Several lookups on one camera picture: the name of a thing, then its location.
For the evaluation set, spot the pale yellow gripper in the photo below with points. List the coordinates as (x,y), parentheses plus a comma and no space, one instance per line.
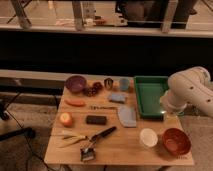
(171,117)

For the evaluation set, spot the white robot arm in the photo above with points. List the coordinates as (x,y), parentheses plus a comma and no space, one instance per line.
(188,86)

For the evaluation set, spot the red bowl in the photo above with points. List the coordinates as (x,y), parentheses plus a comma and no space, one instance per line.
(176,142)

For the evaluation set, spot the purple bowl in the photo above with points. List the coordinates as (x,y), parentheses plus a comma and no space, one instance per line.
(76,83)

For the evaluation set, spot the white cup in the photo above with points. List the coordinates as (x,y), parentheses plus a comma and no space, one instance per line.
(148,138)

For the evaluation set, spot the green plastic tray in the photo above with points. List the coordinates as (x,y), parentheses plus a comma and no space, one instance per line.
(148,90)

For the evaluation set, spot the light blue cloth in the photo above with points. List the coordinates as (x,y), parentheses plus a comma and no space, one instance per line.
(127,116)

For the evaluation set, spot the blue cup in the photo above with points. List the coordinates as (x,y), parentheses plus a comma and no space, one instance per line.
(124,84)

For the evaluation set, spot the wooden table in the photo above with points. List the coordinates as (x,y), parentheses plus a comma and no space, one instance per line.
(121,147)

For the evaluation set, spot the thin metal fork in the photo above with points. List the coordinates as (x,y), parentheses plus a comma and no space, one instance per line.
(102,107)

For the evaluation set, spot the dark red grapes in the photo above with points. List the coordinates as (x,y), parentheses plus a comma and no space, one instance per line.
(93,90)

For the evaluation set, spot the black rectangular block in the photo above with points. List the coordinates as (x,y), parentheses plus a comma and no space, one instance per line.
(96,120)

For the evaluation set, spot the metal dish brush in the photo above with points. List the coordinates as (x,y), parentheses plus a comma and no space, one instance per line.
(87,153)

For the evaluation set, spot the orange carrot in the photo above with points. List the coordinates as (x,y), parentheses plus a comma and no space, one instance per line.
(76,103)

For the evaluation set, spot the corn cob with husk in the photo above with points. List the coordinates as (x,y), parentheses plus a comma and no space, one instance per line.
(69,138)

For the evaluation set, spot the red yellow apple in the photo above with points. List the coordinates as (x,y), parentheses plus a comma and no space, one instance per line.
(66,119)

